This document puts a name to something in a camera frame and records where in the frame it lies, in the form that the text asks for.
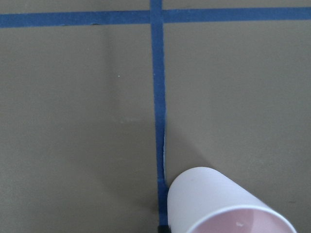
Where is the pink paper cup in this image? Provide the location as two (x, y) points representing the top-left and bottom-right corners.
(167, 167), (296, 233)

